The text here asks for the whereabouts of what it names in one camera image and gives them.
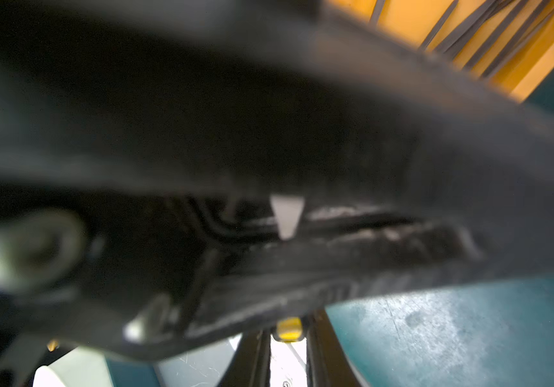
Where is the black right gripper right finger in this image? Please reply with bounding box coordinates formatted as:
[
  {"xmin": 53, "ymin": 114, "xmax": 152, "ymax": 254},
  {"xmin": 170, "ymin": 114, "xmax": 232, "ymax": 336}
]
[{"xmin": 306, "ymin": 310, "xmax": 361, "ymax": 387}]

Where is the file tool black yellow handle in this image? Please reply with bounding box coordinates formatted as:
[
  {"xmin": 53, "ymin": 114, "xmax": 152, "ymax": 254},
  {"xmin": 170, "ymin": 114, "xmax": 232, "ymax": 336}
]
[
  {"xmin": 272, "ymin": 317, "xmax": 307, "ymax": 343},
  {"xmin": 463, "ymin": 0, "xmax": 529, "ymax": 70},
  {"xmin": 369, "ymin": 0, "xmax": 385, "ymax": 26},
  {"xmin": 480, "ymin": 1, "xmax": 554, "ymax": 79},
  {"xmin": 419, "ymin": 0, "xmax": 459, "ymax": 51},
  {"xmin": 433, "ymin": 0, "xmax": 512, "ymax": 60}
]

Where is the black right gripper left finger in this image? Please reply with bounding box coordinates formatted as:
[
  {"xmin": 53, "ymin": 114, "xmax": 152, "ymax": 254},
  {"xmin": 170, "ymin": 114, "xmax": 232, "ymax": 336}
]
[{"xmin": 218, "ymin": 331, "xmax": 272, "ymax": 387}]

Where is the yellow plastic storage box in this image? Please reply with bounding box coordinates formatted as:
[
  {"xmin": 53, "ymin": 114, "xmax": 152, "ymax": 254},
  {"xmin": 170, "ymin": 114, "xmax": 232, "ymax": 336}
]
[{"xmin": 330, "ymin": 1, "xmax": 554, "ymax": 101}]

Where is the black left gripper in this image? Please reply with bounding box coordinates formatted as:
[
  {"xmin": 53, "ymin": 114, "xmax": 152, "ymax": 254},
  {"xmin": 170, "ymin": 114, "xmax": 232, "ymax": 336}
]
[{"xmin": 0, "ymin": 1, "xmax": 554, "ymax": 361}]

